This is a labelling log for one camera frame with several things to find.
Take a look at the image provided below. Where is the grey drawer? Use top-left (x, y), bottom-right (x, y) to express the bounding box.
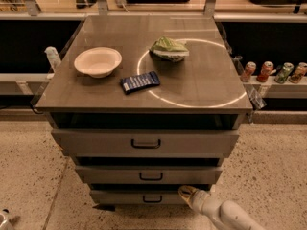
top-left (75, 166), bottom-right (222, 185)
top-left (90, 190), bottom-right (185, 205)
top-left (52, 129), bottom-right (239, 158)

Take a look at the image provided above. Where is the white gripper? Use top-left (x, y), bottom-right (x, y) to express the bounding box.
top-left (178, 185), bottom-right (221, 217)

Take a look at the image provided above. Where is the brown soda can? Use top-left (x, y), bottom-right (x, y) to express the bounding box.
top-left (290, 62), bottom-right (307, 83)

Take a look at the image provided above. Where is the white bowl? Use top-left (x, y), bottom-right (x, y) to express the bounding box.
top-left (74, 47), bottom-right (122, 78)

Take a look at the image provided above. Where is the white bottle on shelf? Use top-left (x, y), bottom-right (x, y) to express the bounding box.
top-left (45, 46), bottom-right (61, 71)

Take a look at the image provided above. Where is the white object floor corner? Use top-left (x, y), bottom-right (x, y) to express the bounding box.
top-left (0, 210), bottom-right (14, 230)

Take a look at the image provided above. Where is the red soda can left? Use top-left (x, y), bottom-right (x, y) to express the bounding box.
top-left (240, 61), bottom-right (256, 82)

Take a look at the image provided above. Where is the grey top drawer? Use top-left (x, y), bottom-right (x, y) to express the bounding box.
top-left (52, 129), bottom-right (239, 158)

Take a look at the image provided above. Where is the grey middle drawer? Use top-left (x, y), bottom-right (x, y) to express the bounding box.
top-left (75, 166), bottom-right (222, 185)

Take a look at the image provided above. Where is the red soda can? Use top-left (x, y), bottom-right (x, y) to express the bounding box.
top-left (240, 61), bottom-right (256, 82)
top-left (256, 61), bottom-right (275, 82)

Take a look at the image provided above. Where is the clear plastic bag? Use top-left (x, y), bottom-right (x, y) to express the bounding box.
top-left (232, 56), bottom-right (266, 110)

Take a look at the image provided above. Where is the grey bottom drawer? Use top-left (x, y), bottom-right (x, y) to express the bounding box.
top-left (90, 190), bottom-right (185, 205)

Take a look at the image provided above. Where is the grey drawer cabinet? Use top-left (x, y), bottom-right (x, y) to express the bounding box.
top-left (35, 14), bottom-right (253, 212)

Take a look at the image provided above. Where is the green chip bag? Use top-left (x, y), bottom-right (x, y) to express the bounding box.
top-left (150, 36), bottom-right (189, 62)

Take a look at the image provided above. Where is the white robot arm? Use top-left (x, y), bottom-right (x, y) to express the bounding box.
top-left (178, 185), bottom-right (266, 230)

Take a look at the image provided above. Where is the blue snack packet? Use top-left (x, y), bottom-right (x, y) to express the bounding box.
top-left (120, 71), bottom-right (160, 95)

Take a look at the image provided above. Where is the green soda can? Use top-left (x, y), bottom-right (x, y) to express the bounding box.
top-left (274, 62), bottom-right (294, 84)

